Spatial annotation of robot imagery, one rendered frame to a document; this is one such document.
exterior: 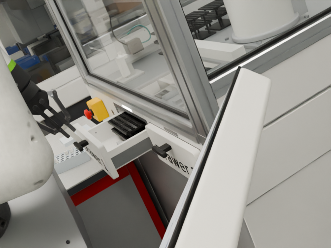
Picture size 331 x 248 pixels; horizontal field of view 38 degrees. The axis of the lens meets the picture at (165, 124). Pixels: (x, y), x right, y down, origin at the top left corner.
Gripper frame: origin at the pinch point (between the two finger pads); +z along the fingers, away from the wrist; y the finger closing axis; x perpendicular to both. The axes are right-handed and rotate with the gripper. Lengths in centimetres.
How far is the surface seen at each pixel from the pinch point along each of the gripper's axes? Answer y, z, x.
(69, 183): 12.9, 14.3, -9.7
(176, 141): -15.4, 6.7, 39.5
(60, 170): 12.2, 13.3, -21.2
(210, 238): -2, -25, 111
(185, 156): -13.9, 9.1, 43.2
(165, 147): -13.0, 7.6, 35.7
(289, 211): -20, 31, 58
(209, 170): -7, -25, 104
